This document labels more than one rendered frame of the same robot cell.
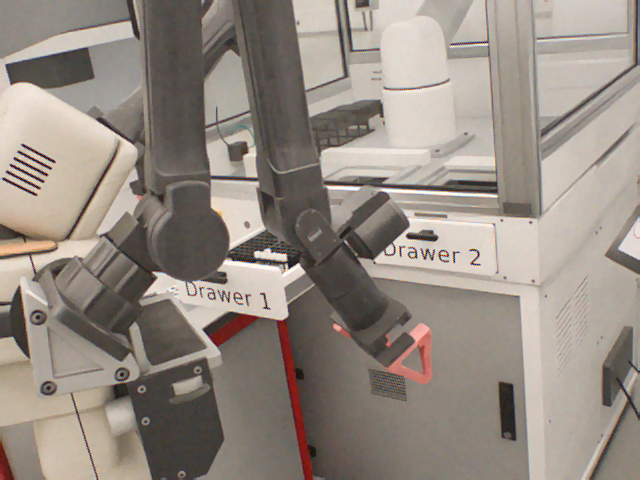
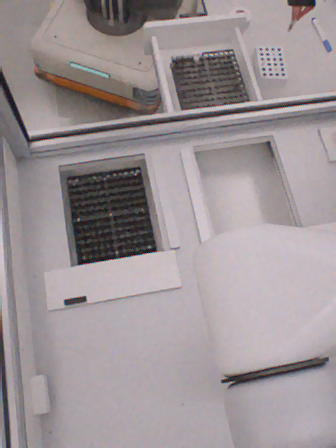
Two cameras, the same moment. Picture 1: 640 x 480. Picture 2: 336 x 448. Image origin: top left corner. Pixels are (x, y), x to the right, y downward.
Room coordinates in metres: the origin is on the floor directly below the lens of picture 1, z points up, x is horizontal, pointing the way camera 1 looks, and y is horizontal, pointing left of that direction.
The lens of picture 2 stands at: (2.01, -0.61, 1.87)
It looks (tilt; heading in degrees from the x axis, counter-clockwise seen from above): 69 degrees down; 123
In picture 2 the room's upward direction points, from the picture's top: 10 degrees clockwise
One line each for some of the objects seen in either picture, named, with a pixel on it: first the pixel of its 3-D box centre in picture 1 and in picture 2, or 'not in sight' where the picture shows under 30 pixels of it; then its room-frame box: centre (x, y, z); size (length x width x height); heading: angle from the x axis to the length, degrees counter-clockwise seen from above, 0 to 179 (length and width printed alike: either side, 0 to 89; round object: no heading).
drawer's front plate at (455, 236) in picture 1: (431, 244); not in sight; (1.54, -0.25, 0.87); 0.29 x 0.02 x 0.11; 53
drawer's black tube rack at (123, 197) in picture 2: not in sight; (111, 219); (1.70, -0.37, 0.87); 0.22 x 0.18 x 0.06; 143
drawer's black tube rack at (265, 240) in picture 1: (284, 253); not in sight; (1.63, 0.08, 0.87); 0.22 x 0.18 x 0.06; 143
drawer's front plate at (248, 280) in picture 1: (227, 285); not in sight; (1.47, 0.20, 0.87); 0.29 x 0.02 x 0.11; 53
